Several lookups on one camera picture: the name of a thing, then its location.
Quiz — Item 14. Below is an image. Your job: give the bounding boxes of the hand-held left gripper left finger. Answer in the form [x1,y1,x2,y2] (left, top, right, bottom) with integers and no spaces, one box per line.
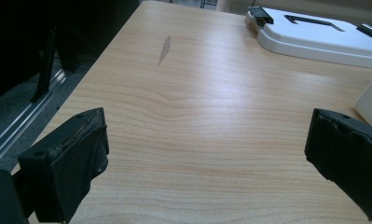
[17,106,110,224]

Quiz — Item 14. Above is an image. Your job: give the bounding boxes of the aluminium rail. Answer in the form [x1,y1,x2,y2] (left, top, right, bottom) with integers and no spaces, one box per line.
[0,68,68,171]

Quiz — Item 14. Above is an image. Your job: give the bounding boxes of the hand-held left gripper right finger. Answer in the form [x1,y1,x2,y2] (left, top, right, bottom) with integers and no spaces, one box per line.
[304,107,372,224]

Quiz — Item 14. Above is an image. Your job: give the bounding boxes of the white plastic lid with black clips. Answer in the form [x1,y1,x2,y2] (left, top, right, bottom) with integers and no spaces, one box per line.
[244,6,372,70]

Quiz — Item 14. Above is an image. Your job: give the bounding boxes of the white box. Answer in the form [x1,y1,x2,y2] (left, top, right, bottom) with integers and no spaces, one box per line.
[354,70,372,133]

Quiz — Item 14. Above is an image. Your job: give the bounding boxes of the black metal stand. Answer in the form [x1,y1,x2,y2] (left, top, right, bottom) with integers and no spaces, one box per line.
[30,23,79,104]

